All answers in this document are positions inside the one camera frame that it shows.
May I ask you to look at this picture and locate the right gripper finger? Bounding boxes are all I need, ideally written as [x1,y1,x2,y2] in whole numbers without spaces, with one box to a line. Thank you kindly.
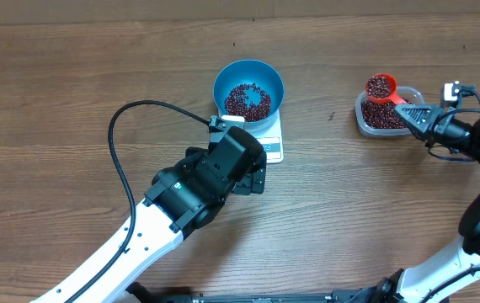
[394,104,444,122]
[404,119,432,141]

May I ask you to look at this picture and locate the red measuring scoop blue handle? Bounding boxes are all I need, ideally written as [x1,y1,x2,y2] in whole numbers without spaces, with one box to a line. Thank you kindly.
[365,73,407,105]

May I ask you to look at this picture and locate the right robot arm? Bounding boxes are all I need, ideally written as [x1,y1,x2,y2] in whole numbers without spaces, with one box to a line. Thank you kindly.
[372,104,480,302]

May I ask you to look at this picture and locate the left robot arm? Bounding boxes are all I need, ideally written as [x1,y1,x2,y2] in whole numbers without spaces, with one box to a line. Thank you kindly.
[38,126,266,302]

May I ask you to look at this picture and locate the white kitchen scale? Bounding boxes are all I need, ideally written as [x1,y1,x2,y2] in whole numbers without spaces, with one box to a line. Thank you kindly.
[216,108,285,164]

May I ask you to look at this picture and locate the blue bowl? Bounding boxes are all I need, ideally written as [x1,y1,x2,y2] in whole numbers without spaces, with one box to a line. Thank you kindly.
[213,59,285,114]

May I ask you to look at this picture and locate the clear plastic container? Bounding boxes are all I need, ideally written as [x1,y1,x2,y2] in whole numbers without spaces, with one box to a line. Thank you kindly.
[355,86,425,137]

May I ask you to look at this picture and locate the red beans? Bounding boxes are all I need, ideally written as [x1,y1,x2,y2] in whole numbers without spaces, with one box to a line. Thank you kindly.
[224,83,271,122]

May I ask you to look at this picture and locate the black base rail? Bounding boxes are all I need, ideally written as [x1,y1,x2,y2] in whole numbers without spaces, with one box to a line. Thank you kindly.
[126,278,395,303]

